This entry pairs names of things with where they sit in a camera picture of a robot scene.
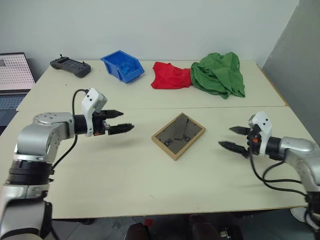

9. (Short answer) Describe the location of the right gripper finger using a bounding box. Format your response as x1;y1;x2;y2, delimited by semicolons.
228;126;251;136
217;141;250;159

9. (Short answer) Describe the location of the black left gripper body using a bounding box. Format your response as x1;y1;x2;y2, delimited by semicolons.
91;110;111;137

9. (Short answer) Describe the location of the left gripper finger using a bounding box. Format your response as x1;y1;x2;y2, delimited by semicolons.
103;109;125;120
108;122;136;136

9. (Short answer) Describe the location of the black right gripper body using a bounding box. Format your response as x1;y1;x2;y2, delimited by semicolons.
245;124;262;158

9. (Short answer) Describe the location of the laptop computer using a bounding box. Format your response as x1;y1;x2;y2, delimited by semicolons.
0;52;36;127

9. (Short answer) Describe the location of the blue plastic storage bin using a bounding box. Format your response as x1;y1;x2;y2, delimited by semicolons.
99;49;146;85

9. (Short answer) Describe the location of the wooden framed square clock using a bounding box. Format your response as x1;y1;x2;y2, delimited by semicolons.
151;112;207;161

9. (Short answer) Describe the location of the green cloth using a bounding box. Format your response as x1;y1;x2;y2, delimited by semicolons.
190;51;247;101

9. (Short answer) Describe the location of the black handheld controller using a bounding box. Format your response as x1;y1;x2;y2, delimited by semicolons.
49;53;92;79

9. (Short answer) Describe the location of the red cloth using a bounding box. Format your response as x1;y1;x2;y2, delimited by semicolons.
150;61;194;90

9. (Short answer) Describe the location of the grey partition panel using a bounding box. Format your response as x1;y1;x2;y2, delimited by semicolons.
259;0;320;149

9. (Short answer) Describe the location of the white round floor base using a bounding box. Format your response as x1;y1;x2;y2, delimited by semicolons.
289;205;311;224

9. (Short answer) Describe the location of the dark rounded shape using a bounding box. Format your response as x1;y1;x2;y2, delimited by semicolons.
126;221;151;240

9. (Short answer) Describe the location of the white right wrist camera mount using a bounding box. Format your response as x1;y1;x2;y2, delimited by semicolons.
247;111;273;156

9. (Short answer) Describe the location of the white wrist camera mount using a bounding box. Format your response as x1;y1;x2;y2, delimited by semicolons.
247;111;273;156
80;87;109;138

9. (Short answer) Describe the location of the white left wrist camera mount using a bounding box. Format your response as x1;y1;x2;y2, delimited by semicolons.
80;87;109;138

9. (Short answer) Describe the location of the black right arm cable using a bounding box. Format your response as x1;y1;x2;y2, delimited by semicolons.
248;147;311;199

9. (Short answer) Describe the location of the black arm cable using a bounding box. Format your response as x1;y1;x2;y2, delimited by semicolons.
50;88;90;176
248;147;311;199

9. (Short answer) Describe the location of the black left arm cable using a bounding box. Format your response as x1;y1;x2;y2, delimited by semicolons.
50;88;90;176

